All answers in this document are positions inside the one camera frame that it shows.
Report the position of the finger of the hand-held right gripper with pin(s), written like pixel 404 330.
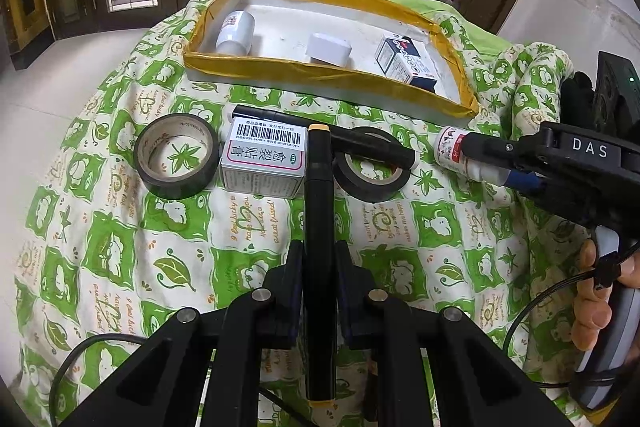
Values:
pixel 525 182
pixel 490 152

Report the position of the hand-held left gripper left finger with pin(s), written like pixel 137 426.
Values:
pixel 296 302

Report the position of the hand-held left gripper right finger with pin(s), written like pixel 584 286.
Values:
pixel 344 302

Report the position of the white pill bottle red label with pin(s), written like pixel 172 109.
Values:
pixel 450 147

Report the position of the black marker yellow ends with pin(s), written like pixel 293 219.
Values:
pixel 320 207

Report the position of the black electrical tape roll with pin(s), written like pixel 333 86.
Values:
pixel 165 188
pixel 370 189

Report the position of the black pen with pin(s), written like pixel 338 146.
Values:
pixel 370 144

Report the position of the blue and white carton box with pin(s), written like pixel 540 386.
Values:
pixel 405 62

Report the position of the grey barcode carton box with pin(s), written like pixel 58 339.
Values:
pixel 260 157

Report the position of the white square plastic box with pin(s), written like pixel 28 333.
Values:
pixel 327 49

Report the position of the white foam tray yellow tape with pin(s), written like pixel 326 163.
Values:
pixel 290 22

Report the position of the white plastic bottle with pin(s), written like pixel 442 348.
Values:
pixel 237 32

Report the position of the person's right hand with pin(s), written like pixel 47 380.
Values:
pixel 592 307

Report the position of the green printed blanket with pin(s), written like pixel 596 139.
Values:
pixel 150 257

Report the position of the golden door frame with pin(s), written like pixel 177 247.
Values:
pixel 25 7

